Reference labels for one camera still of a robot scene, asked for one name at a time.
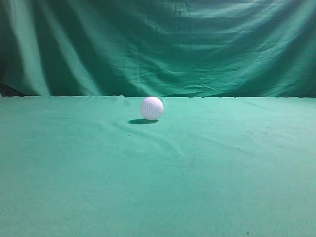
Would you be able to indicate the white dimpled golf ball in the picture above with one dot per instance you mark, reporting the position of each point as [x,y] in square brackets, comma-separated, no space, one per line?
[152,108]

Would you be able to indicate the green backdrop curtain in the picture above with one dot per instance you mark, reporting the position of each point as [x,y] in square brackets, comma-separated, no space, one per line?
[166,48]

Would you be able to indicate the green table cloth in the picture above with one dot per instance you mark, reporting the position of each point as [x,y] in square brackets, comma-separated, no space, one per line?
[210,167]

